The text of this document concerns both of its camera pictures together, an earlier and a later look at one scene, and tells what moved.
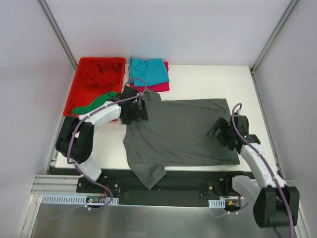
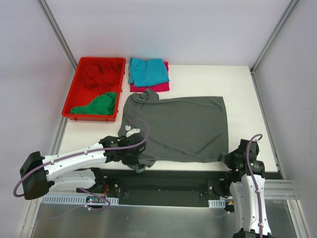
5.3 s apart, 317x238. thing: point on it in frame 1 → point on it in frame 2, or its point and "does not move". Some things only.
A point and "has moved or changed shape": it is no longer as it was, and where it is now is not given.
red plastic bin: (94, 77) does not move
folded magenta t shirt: (162, 87) does not move
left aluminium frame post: (55, 28) does not move
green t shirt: (103, 97) does not move
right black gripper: (223, 132) → (228, 159)
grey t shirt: (176, 134) has moved or changed shape
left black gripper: (139, 112) → (136, 153)
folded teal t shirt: (145, 72) does not move
